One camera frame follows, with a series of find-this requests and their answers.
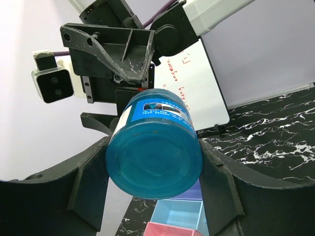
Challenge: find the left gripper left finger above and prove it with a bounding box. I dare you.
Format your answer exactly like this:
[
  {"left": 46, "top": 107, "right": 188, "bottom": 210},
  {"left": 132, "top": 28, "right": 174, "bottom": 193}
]
[{"left": 0, "top": 138, "right": 109, "bottom": 236}]

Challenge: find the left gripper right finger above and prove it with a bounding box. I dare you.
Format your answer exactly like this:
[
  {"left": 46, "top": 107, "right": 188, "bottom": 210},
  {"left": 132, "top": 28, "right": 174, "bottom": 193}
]
[{"left": 200, "top": 140, "right": 315, "bottom": 236}]

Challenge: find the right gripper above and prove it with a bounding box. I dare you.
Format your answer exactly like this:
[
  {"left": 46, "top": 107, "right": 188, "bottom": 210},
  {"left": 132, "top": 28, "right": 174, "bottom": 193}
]
[{"left": 60, "top": 23, "right": 155, "bottom": 136}]

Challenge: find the blue cleaning gel jar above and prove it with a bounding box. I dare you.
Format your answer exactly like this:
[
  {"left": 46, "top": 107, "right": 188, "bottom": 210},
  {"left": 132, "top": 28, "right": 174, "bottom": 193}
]
[{"left": 106, "top": 88, "right": 203, "bottom": 200}]

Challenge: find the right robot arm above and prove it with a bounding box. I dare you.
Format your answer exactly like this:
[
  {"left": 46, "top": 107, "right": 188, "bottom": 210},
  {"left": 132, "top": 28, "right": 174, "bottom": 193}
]
[{"left": 60, "top": 0, "right": 249, "bottom": 135}]

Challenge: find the purple bin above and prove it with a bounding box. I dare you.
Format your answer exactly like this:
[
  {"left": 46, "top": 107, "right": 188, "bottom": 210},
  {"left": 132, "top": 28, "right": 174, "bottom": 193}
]
[{"left": 172, "top": 182, "right": 202, "bottom": 201}]

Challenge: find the light blue middle bin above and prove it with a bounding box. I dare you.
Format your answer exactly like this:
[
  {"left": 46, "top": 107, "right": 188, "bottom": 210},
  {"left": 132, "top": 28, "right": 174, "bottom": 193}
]
[{"left": 151, "top": 199, "right": 207, "bottom": 232}]

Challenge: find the pink bin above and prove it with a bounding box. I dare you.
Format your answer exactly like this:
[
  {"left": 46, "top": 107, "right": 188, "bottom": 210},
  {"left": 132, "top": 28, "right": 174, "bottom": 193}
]
[{"left": 143, "top": 222, "right": 202, "bottom": 236}]

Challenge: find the white whiteboard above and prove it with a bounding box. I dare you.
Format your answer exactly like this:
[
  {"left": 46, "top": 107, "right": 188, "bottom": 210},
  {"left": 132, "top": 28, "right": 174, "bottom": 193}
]
[{"left": 155, "top": 40, "right": 315, "bottom": 131}]

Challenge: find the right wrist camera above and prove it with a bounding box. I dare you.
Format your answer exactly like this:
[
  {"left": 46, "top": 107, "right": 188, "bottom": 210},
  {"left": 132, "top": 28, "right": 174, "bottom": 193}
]
[{"left": 31, "top": 50, "right": 86, "bottom": 104}]

